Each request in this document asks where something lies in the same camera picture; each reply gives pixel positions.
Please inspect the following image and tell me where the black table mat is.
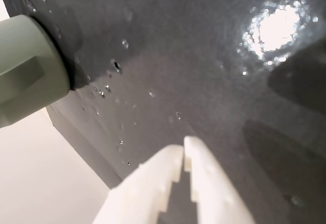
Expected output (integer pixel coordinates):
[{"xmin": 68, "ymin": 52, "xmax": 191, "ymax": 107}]
[{"xmin": 0, "ymin": 0, "xmax": 326, "ymax": 224}]

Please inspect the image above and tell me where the pale green metal mug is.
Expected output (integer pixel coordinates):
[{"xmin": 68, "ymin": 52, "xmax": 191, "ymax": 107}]
[{"xmin": 0, "ymin": 14, "xmax": 71, "ymax": 129}]

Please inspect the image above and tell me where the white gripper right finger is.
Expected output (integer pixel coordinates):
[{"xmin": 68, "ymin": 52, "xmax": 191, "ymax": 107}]
[{"xmin": 183, "ymin": 135, "xmax": 256, "ymax": 224}]

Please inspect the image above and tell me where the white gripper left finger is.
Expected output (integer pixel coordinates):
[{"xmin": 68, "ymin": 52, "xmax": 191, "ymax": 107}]
[{"xmin": 91, "ymin": 144, "xmax": 184, "ymax": 224}]

